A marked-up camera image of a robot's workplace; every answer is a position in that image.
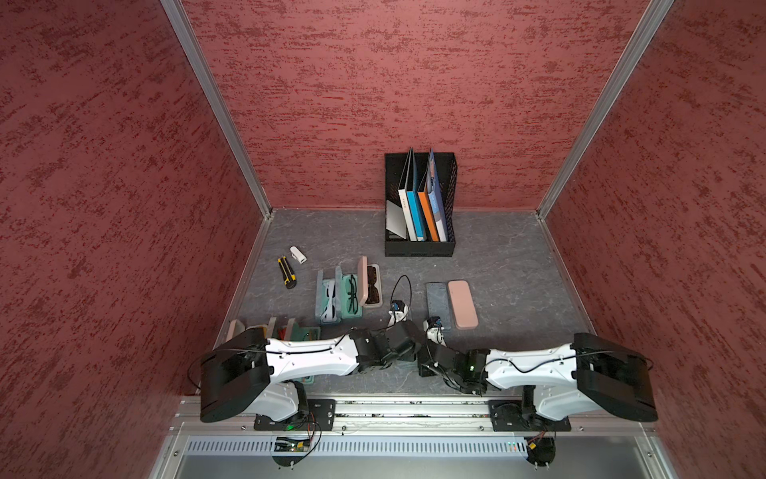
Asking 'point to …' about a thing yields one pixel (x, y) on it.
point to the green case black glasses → (351, 307)
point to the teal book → (417, 202)
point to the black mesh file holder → (446, 169)
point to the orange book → (425, 204)
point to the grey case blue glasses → (437, 297)
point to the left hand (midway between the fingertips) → (410, 347)
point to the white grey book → (403, 190)
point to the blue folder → (435, 193)
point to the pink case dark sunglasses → (369, 283)
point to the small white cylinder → (297, 254)
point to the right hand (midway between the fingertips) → (418, 362)
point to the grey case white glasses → (328, 297)
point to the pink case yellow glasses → (235, 326)
